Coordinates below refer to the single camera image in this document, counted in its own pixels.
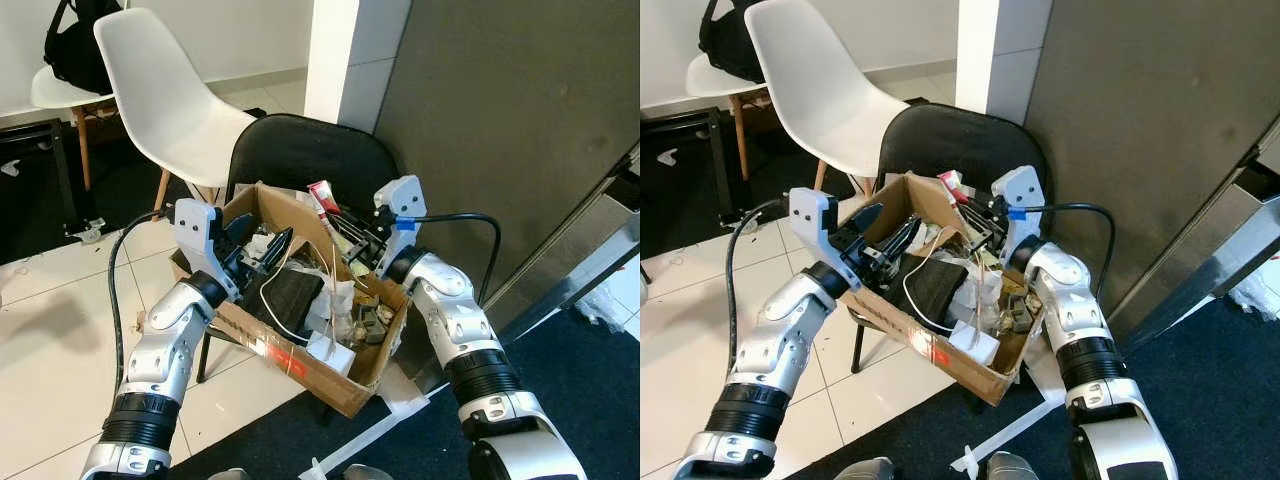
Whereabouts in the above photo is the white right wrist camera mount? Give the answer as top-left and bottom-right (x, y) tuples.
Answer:
(990, 165), (1046, 241)
(373, 175), (428, 251)

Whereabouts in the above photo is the black pouch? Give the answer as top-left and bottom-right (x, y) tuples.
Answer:
(900, 255), (969, 326)
(255, 265), (326, 336)

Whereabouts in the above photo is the black floor carpet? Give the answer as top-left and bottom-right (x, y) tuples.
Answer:
(790, 295), (1280, 480)
(170, 310), (641, 480)

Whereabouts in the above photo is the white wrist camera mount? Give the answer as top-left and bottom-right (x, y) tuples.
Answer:
(788, 187), (839, 266)
(173, 197), (226, 276)
(373, 175), (428, 251)
(990, 165), (1046, 241)

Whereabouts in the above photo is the brown cardboard box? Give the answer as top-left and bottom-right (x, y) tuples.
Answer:
(840, 172), (1048, 408)
(140, 180), (413, 419)

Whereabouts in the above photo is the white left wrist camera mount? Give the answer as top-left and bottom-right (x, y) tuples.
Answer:
(788, 187), (839, 266)
(173, 197), (226, 276)

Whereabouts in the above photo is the black backpack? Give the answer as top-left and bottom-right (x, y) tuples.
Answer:
(698, 0), (766, 83)
(43, 0), (126, 96)

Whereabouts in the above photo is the black padded chair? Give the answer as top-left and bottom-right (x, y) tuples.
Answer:
(195, 113), (401, 386)
(850, 103), (1051, 376)

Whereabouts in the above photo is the white shell chair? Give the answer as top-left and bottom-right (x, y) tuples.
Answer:
(745, 0), (911, 191)
(93, 8), (259, 211)

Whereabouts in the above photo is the small white carton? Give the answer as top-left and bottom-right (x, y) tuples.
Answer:
(948, 320), (1001, 366)
(305, 335), (356, 376)

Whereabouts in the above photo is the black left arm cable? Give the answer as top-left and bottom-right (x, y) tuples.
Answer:
(725, 198), (791, 376)
(107, 210), (181, 371)

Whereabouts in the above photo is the grey partition board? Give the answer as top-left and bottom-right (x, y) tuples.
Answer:
(372, 0), (641, 301)
(1020, 0), (1280, 321)

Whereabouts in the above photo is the black metal rack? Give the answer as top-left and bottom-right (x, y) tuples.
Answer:
(0, 118), (81, 236)
(640, 105), (731, 216)

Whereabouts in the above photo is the white chair with backpack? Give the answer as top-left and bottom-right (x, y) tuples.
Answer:
(30, 65), (121, 191)
(685, 55), (771, 181)

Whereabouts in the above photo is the white tape strip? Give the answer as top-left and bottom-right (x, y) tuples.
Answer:
(950, 385), (1066, 473)
(298, 390), (433, 479)

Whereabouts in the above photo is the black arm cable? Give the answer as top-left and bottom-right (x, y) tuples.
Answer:
(107, 210), (181, 371)
(415, 212), (501, 306)
(725, 198), (791, 376)
(1035, 203), (1116, 296)

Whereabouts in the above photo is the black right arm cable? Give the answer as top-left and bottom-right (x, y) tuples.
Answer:
(1035, 203), (1116, 296)
(415, 212), (501, 306)

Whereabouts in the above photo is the steel frame rail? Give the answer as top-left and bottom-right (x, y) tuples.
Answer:
(1105, 120), (1280, 356)
(420, 140), (641, 391)

